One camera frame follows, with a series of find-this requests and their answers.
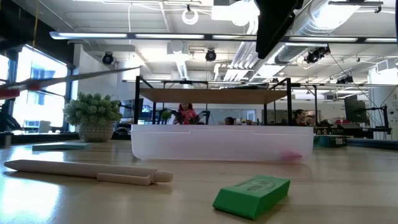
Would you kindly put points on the long ceiling light bar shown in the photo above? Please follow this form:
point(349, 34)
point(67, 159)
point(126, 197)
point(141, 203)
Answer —
point(93, 35)

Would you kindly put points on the blue sheet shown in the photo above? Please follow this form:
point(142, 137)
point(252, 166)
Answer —
point(373, 144)

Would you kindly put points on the wooden shelf riser black frame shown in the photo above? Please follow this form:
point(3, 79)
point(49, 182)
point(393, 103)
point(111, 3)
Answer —
point(211, 96)

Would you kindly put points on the small background plant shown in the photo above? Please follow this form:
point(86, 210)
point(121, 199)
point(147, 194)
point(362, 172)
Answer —
point(166, 115)

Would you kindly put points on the green plant in patterned pot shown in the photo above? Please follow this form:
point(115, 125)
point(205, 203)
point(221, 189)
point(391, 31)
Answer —
point(93, 112)

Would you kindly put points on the black computer monitor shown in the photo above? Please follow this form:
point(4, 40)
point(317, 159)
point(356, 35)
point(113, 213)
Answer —
point(354, 110)

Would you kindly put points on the green yellow crayon box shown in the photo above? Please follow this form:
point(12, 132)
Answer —
point(326, 141)

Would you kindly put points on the translucent plastic pencil box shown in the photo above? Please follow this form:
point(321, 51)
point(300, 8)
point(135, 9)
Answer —
point(202, 146)

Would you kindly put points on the cream white pen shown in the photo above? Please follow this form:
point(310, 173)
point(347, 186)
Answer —
point(77, 169)

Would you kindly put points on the person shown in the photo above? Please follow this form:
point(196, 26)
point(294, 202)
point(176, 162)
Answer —
point(299, 117)
point(229, 121)
point(310, 120)
point(186, 115)

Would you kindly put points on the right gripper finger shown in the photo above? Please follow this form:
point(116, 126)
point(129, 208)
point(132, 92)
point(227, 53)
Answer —
point(273, 25)

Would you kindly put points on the green rubber eraser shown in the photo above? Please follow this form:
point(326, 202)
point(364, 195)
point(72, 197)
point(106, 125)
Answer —
point(248, 199)

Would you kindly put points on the black ceiling spot lamp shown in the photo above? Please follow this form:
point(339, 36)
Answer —
point(108, 58)
point(210, 55)

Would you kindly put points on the silver ventilation duct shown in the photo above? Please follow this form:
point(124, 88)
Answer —
point(326, 15)

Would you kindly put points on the light blue sticky note pad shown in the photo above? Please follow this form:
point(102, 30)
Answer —
point(59, 146)

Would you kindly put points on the black ceiling track lamps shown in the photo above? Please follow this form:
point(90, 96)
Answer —
point(317, 54)

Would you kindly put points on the black desk calculator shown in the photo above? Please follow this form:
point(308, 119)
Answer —
point(248, 87)

